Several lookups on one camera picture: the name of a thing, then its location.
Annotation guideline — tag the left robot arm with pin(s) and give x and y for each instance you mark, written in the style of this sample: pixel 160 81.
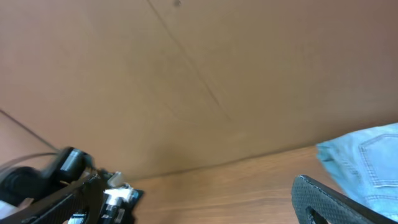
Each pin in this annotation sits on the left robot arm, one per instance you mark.
pixel 22 186

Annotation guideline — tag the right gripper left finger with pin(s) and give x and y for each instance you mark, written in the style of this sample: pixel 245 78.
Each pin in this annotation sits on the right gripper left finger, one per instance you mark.
pixel 85 195

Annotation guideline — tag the light blue denim shorts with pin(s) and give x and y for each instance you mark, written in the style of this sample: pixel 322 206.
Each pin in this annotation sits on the light blue denim shorts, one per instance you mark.
pixel 364 164

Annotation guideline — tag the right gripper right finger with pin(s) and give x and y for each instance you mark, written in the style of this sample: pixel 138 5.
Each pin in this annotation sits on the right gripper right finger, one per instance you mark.
pixel 316 203

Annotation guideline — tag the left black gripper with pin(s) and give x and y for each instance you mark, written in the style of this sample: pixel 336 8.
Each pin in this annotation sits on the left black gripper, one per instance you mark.
pixel 119 198

